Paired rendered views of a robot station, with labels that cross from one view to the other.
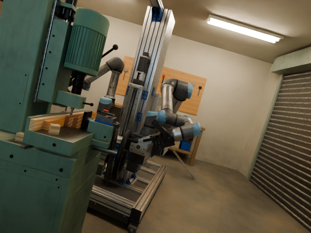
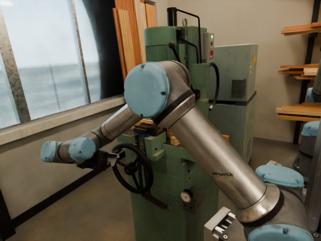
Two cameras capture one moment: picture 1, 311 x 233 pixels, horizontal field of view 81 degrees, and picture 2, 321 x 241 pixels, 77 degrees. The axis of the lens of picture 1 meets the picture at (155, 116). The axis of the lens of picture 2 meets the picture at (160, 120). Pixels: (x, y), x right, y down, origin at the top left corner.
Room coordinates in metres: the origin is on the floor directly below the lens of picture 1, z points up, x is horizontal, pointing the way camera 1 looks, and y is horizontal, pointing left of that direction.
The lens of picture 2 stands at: (1.70, -0.54, 1.36)
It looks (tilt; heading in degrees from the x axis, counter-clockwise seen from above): 18 degrees down; 126
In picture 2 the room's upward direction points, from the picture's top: 4 degrees counter-clockwise
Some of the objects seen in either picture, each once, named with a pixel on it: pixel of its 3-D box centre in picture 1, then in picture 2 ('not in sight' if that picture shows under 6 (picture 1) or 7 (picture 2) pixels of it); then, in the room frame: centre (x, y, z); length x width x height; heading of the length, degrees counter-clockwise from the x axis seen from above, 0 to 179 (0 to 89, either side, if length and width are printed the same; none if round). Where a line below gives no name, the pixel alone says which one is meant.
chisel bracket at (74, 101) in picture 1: (71, 101); not in sight; (1.02, 0.48, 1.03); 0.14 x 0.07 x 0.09; 90
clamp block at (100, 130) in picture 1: (103, 129); (149, 140); (1.03, 0.27, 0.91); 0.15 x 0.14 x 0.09; 0
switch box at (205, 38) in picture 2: not in sight; (206, 46); (1.16, 0.78, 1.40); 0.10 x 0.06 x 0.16; 90
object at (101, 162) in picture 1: (96, 166); (193, 200); (1.28, 0.32, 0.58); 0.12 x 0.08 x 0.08; 90
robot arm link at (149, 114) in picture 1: (152, 118); (276, 191); (1.68, 0.02, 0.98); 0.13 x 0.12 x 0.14; 98
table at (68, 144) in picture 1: (87, 132); (158, 142); (1.03, 0.35, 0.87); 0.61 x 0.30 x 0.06; 0
